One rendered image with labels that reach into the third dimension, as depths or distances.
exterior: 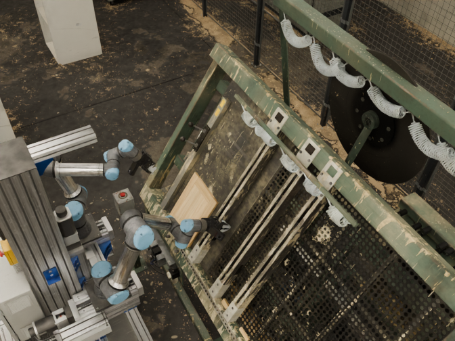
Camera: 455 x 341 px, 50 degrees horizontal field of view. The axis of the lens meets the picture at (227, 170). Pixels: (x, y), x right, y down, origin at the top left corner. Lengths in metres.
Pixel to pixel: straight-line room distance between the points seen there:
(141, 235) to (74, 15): 4.36
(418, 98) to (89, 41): 4.92
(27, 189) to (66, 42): 4.33
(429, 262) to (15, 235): 1.94
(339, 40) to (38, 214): 1.85
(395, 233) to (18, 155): 1.76
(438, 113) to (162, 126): 3.66
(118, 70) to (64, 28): 0.79
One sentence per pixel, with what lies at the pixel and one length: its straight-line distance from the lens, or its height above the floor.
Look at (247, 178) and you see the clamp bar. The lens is 2.89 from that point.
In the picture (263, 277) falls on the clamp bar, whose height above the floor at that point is 1.25.
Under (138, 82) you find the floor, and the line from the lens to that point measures 6.25.
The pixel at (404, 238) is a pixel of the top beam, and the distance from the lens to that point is 2.28.
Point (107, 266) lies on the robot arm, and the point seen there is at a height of 1.27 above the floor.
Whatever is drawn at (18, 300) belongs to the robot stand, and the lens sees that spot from 3.01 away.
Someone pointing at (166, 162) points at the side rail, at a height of 1.10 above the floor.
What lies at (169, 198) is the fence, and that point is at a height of 0.99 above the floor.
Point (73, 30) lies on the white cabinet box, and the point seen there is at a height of 0.43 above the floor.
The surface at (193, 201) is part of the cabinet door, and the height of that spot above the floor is 1.11.
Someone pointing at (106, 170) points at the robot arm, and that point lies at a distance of 2.88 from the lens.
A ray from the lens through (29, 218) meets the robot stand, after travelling 2.60.
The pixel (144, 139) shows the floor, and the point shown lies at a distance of 5.44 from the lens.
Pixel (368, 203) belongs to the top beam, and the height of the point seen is 1.92.
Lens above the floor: 3.64
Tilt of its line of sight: 46 degrees down
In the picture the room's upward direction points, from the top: 2 degrees clockwise
